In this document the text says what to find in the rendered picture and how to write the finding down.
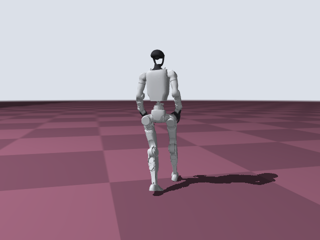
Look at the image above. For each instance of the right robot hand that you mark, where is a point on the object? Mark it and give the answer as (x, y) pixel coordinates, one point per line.
(177, 115)

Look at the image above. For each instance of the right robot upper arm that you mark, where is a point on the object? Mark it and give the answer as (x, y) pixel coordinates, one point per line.
(174, 83)

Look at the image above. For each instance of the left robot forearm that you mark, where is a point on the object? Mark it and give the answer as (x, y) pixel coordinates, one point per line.
(140, 105)

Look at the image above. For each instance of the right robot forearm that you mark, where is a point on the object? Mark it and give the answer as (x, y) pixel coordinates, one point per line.
(178, 103)

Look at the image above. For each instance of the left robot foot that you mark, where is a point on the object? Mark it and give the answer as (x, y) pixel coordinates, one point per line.
(153, 187)

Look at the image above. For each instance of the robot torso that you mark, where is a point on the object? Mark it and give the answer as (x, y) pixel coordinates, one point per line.
(158, 87)

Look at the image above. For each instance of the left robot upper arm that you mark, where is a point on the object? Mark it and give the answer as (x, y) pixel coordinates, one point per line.
(141, 85)

